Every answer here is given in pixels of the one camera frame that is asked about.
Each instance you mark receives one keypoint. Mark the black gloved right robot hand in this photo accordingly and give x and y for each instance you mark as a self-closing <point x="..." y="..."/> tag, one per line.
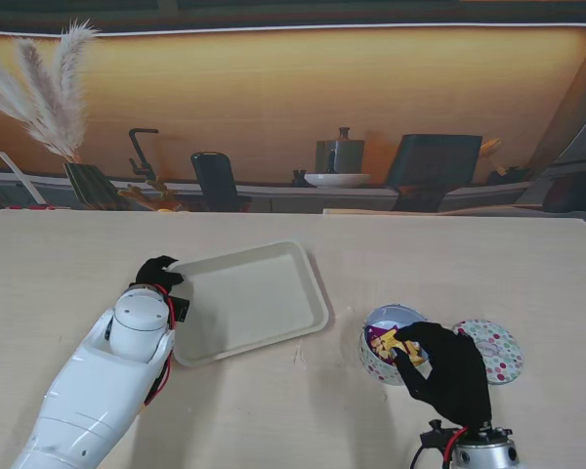
<point x="456" y="376"/>

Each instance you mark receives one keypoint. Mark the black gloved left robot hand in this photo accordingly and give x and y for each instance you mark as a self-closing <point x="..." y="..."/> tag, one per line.
<point x="154" y="273"/>

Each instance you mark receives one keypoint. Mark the yellow cookie packet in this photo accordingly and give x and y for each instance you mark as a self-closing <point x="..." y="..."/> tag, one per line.
<point x="417" y="356"/>

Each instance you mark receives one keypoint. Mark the round polka dot box lid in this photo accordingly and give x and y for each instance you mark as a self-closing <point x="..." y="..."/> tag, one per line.
<point x="503" y="352"/>

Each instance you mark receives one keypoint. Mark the purple gold cookie packet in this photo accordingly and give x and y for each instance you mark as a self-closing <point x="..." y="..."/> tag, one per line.
<point x="382" y="343"/>

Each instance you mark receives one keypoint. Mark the round polka dot cookie box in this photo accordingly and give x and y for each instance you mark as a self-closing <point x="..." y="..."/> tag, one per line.
<point x="371" y="367"/>

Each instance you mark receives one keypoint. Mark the cream plastic tray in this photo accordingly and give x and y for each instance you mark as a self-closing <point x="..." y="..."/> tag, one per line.
<point x="249" y="303"/>

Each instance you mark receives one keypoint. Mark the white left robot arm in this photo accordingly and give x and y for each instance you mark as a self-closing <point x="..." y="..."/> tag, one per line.
<point x="102" y="381"/>

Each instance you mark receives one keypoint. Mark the dark ribbed vase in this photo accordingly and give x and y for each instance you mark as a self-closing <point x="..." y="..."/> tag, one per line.
<point x="90" y="188"/>

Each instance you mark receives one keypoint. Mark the black countertop appliance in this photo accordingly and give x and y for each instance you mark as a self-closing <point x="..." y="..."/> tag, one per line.
<point x="217" y="181"/>

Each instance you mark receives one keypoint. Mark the black kitchen faucet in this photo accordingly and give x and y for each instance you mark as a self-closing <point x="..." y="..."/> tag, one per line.
<point x="136" y="146"/>

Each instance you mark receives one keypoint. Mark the white shallow bowl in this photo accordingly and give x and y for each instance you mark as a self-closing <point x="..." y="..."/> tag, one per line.
<point x="337" y="181"/>

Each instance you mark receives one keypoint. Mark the large black block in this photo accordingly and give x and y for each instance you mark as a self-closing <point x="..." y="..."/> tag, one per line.
<point x="434" y="161"/>

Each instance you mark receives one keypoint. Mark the white pampas grass plumes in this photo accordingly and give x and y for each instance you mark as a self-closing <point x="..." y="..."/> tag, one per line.
<point x="68" y="73"/>

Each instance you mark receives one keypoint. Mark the grey lidded pot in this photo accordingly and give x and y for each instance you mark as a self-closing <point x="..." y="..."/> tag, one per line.
<point x="344" y="154"/>

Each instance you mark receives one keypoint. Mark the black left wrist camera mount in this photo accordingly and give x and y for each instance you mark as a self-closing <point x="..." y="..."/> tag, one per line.
<point x="180" y="309"/>

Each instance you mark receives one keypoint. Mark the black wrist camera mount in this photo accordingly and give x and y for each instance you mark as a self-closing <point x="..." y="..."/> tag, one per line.
<point x="437" y="437"/>
<point x="180" y="309"/>

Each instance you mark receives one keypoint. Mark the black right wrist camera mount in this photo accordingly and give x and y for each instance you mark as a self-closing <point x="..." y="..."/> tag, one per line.
<point x="437" y="437"/>

